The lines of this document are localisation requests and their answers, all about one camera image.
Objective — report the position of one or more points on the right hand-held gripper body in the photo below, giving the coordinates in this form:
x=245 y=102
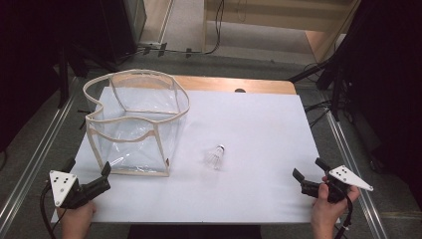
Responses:
x=346 y=176

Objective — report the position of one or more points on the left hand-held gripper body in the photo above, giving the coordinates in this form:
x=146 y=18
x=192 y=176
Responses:
x=61 y=186

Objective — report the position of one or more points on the clear storage bag beige trim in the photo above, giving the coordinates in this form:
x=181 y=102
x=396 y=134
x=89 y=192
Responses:
x=136 y=132

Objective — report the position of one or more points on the white feather shuttlecock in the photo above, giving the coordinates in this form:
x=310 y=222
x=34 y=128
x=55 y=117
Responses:
x=216 y=156

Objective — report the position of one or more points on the person's left hand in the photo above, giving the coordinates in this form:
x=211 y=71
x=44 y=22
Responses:
x=76 y=220

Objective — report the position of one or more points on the person's right hand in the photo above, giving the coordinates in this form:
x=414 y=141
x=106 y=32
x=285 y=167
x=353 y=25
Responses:
x=326 y=215

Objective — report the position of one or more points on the white table mat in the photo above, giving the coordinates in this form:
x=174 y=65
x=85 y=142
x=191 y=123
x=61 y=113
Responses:
x=252 y=139

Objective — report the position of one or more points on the black metal stand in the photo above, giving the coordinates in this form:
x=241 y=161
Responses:
x=63 y=79
x=335 y=86

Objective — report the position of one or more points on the dark curtain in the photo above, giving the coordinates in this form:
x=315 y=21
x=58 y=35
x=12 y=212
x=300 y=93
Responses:
x=391 y=83
x=26 y=66

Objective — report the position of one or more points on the black table grommet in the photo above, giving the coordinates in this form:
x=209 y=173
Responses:
x=240 y=90

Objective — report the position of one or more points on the person's dark lap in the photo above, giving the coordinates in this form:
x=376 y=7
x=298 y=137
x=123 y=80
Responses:
x=195 y=232

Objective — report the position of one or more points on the dark cabinet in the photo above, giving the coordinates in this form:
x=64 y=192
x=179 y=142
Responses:
x=122 y=26

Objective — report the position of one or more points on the metal floor rail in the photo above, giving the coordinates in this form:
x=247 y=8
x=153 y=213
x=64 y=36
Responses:
x=36 y=159
x=351 y=166

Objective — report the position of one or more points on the light wooden frame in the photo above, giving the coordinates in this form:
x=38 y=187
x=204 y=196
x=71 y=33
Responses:
x=265 y=16

